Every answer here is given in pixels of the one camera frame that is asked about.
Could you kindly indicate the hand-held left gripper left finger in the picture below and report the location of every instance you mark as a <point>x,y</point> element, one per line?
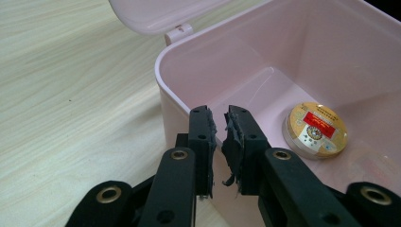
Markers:
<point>201,151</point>

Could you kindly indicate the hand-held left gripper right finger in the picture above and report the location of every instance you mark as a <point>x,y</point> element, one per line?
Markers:
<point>247,157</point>

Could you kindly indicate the round tin with gold lid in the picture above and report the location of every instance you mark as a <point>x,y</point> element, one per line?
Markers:
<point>315,129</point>

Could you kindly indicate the pink plastic storage box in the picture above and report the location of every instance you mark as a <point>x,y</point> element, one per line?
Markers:
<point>283,47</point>

